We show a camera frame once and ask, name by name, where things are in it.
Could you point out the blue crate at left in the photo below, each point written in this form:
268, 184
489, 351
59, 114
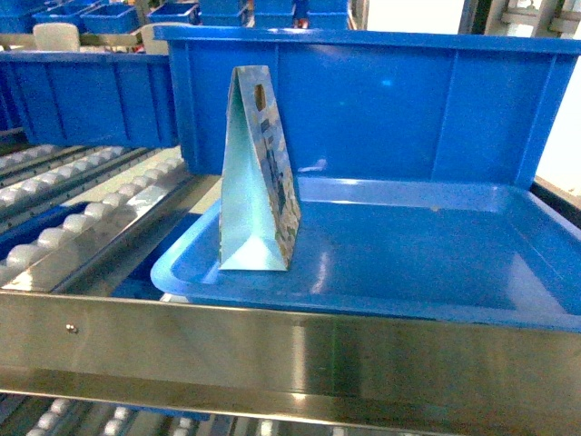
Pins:
92, 99

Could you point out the blue plastic tray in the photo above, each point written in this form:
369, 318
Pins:
460, 252

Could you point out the steel rack front rail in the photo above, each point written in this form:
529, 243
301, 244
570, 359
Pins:
364, 371

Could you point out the flower gift bag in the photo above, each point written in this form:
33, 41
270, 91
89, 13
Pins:
260, 211

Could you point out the large blue crate behind tray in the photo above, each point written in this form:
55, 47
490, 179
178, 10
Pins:
372, 105

